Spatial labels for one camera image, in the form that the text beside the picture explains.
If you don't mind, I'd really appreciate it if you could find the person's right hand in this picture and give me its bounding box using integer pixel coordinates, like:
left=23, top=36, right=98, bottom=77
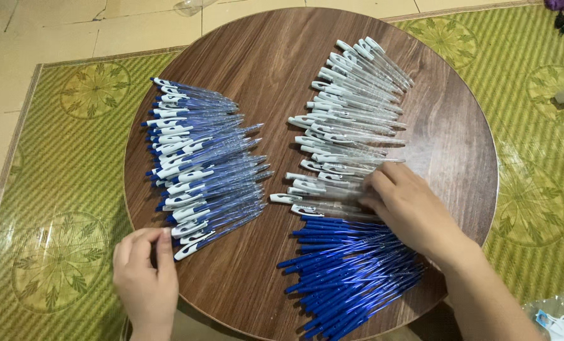
left=358, top=163, right=461, bottom=264

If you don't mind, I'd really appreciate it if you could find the person's left hand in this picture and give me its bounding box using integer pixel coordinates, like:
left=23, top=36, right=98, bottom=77
left=113, top=227, right=180, bottom=331

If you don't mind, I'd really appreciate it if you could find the row of clear pen barrels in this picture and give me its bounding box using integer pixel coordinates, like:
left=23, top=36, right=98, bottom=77
left=269, top=36, right=415, bottom=222

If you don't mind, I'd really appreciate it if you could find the pile of blue pen refills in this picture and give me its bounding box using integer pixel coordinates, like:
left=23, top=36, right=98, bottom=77
left=276, top=214, right=426, bottom=341

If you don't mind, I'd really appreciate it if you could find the row of blue white pens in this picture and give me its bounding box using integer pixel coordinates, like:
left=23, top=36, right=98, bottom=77
left=141, top=77, right=274, bottom=261

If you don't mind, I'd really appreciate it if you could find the clear plastic bag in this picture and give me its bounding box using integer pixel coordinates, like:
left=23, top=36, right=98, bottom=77
left=522, top=294, right=564, bottom=341

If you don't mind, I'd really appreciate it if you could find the clear plastic bottle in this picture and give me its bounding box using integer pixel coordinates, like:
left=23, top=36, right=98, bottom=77
left=173, top=0, right=219, bottom=18

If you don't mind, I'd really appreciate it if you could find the green woven floor mat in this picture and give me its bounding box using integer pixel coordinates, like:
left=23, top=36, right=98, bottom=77
left=0, top=2, right=564, bottom=341

